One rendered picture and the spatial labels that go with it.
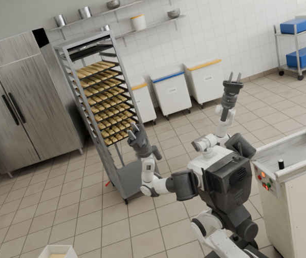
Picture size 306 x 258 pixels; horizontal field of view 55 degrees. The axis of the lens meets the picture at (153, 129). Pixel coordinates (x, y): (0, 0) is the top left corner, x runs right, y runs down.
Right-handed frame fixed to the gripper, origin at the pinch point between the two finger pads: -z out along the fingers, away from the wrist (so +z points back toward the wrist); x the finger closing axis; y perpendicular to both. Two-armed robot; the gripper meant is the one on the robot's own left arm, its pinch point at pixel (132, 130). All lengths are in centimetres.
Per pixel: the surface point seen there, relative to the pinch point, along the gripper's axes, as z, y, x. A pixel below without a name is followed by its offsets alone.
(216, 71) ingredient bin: 225, -63, 296
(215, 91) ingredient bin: 255, -65, 279
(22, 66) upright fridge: 84, -288, 156
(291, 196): 74, 70, 15
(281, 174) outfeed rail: 58, 64, 20
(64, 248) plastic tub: 142, -120, -41
